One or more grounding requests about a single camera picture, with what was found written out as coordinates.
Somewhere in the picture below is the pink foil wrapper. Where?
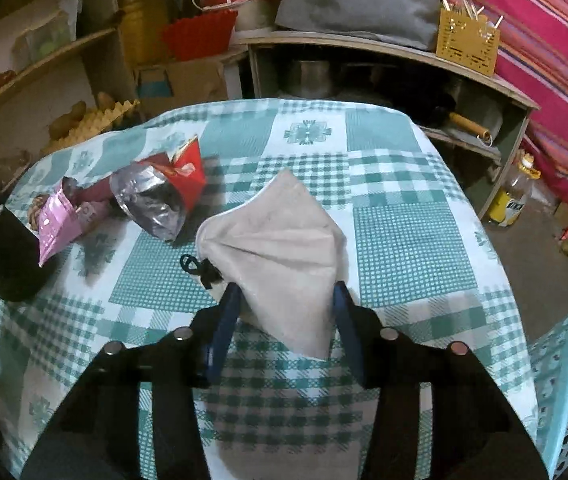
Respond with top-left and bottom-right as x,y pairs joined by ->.
26,177 -> 110,268

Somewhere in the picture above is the beige cloth pouch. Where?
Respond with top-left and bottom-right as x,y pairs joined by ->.
195,169 -> 348,360

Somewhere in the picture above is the red silver chip bag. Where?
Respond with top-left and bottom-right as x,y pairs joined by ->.
109,136 -> 207,242

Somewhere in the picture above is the dark red scouring pad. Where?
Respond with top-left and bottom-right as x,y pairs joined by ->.
74,177 -> 114,205

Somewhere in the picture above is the green checkered tablecloth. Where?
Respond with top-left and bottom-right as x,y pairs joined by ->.
0,99 -> 538,479

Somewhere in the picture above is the black box on table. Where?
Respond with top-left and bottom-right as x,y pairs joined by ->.
0,205 -> 58,302

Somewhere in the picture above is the oil bottle on floor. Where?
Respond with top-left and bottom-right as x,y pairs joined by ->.
487,150 -> 541,228

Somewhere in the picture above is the yellow egg tray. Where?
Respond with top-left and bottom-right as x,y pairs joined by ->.
40,100 -> 140,156

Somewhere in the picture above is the wooden low cabinet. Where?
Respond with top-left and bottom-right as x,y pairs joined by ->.
241,32 -> 539,217

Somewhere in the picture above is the cardboard box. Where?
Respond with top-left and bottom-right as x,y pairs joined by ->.
135,58 -> 229,118

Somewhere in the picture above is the yellow utensil holder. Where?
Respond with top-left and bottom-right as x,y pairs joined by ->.
436,0 -> 502,76

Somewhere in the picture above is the clear storage container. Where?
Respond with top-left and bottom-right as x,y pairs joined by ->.
11,11 -> 74,72

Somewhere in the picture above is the red plastic basket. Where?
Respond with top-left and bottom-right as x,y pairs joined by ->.
161,10 -> 238,62

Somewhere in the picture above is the yellow oil jug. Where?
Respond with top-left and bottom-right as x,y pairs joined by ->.
118,0 -> 170,68

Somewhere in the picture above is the wooden handled pan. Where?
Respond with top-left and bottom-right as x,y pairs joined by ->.
449,113 -> 492,145

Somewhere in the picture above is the wooden wall shelf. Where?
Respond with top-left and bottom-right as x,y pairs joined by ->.
0,0 -> 137,196

